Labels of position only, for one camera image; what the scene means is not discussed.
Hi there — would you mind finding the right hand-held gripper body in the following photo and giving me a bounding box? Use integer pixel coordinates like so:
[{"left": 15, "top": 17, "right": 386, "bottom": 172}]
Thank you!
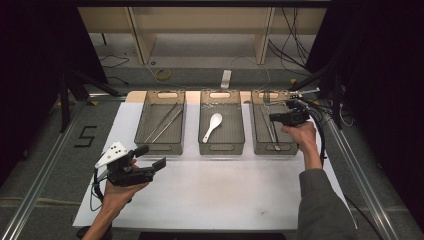
[{"left": 281, "top": 87, "right": 322, "bottom": 128}]

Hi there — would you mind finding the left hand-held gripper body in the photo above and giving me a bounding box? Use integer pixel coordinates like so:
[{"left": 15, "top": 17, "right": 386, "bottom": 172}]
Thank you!
[{"left": 94, "top": 141, "right": 157, "bottom": 188}]

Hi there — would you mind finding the smoky clear plastic bin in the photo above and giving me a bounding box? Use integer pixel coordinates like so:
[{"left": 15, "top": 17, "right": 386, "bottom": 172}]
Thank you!
[
  {"left": 133, "top": 89, "right": 186, "bottom": 156},
  {"left": 197, "top": 89, "right": 246, "bottom": 156},
  {"left": 249, "top": 89, "right": 305, "bottom": 156}
]

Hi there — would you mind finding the person's right hand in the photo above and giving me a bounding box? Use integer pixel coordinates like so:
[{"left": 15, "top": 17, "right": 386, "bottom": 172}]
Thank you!
[{"left": 281, "top": 121, "right": 318, "bottom": 153}]

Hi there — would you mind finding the person's left hand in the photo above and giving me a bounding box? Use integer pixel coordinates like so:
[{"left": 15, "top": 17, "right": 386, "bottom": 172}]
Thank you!
[{"left": 100, "top": 180, "right": 150, "bottom": 217}]

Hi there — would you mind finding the black metal stand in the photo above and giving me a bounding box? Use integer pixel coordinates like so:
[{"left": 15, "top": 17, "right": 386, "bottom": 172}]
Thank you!
[
  {"left": 289, "top": 59, "right": 344, "bottom": 129},
  {"left": 58, "top": 71, "right": 123, "bottom": 133}
]

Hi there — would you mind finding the white power strip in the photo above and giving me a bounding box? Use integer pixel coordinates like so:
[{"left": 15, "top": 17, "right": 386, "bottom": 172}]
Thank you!
[{"left": 220, "top": 69, "right": 232, "bottom": 90}]

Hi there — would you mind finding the black curtain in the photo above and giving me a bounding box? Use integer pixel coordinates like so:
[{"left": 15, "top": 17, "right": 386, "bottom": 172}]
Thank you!
[
  {"left": 0, "top": 0, "right": 108, "bottom": 188},
  {"left": 306, "top": 0, "right": 424, "bottom": 231}
]

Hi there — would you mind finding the beige shelf unit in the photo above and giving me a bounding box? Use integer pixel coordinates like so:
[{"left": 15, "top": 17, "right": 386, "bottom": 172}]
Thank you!
[{"left": 76, "top": 6, "right": 328, "bottom": 66}]

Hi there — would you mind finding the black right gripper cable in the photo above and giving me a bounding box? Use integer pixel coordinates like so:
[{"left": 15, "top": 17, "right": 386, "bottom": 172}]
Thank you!
[{"left": 301, "top": 98, "right": 329, "bottom": 168}]

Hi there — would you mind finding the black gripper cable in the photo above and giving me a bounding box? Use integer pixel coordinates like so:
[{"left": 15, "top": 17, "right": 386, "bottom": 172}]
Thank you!
[
  {"left": 89, "top": 168, "right": 111, "bottom": 213},
  {"left": 301, "top": 98, "right": 329, "bottom": 168}
]

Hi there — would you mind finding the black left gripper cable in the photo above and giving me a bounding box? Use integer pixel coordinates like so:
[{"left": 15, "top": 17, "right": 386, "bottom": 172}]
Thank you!
[{"left": 89, "top": 168, "right": 111, "bottom": 213}]

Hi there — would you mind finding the white power cable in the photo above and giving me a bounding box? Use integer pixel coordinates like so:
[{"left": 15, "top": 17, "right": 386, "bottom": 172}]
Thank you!
[{"left": 229, "top": 55, "right": 272, "bottom": 91}]

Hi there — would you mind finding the bundle of black cables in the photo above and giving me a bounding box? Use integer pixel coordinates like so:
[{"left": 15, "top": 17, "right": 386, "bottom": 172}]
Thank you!
[{"left": 268, "top": 7, "right": 313, "bottom": 76}]

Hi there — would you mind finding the yellow coiled cable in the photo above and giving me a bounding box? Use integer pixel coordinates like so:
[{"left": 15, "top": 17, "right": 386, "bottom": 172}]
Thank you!
[{"left": 154, "top": 68, "right": 173, "bottom": 82}]

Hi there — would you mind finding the aluminium floor rail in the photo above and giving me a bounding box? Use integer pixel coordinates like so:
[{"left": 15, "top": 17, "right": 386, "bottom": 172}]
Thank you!
[
  {"left": 0, "top": 99, "right": 88, "bottom": 240},
  {"left": 324, "top": 116, "right": 399, "bottom": 240}
]

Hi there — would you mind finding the thin black floor cable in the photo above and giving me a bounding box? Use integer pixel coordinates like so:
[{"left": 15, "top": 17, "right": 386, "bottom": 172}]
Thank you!
[{"left": 98, "top": 54, "right": 130, "bottom": 69}]

